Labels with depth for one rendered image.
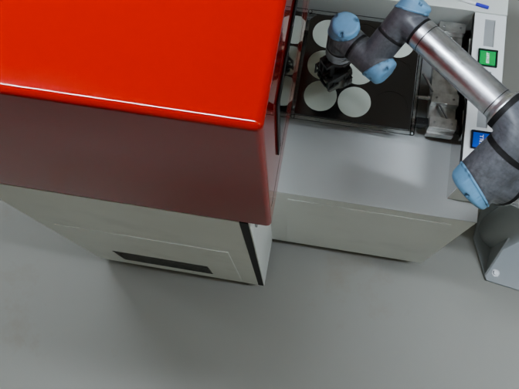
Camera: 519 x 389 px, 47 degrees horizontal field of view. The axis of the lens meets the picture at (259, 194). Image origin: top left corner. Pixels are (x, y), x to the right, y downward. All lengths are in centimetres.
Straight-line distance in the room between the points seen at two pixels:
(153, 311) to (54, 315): 42
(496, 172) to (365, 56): 42
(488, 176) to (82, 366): 187
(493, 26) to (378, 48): 56
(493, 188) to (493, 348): 135
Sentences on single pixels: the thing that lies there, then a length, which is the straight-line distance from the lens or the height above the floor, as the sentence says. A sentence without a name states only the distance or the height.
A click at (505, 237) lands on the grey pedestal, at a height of 21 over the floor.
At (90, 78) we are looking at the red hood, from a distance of 88.
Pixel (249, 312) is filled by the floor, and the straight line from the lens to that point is 258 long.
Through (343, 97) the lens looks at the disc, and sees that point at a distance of 185.
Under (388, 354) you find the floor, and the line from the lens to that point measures 261.
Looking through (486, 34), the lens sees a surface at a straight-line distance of 197.
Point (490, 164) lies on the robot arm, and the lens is 142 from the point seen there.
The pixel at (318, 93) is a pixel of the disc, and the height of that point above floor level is 90.
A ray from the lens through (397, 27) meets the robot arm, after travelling 150.
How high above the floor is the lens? 257
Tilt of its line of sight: 74 degrees down
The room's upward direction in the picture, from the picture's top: 8 degrees counter-clockwise
